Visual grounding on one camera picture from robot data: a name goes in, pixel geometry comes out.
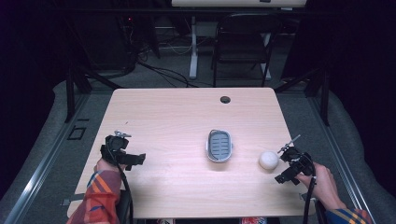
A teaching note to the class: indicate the white round soap ball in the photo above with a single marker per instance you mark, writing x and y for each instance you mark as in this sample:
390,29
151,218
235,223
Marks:
268,160

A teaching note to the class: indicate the black folding chair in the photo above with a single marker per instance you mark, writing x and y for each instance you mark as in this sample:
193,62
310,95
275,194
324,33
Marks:
241,46

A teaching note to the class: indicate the person's left hand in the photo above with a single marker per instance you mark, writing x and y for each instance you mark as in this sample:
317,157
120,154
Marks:
104,165

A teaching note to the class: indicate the black metal stand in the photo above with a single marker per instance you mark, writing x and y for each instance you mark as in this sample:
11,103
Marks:
71,90
324,93

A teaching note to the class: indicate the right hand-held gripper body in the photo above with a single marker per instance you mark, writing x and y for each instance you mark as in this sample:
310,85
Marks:
295,163

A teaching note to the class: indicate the white desk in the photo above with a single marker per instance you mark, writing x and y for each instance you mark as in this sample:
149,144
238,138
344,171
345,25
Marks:
193,46

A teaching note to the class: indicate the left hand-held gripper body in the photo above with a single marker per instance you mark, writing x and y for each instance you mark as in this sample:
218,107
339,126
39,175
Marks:
120,155

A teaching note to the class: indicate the person's right hand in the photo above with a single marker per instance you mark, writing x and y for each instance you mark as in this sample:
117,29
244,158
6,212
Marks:
323,186

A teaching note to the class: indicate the grey soap dish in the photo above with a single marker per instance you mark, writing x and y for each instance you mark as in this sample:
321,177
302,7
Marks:
219,145

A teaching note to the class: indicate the grey tape strip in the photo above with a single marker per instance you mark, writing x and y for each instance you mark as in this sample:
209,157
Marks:
70,200

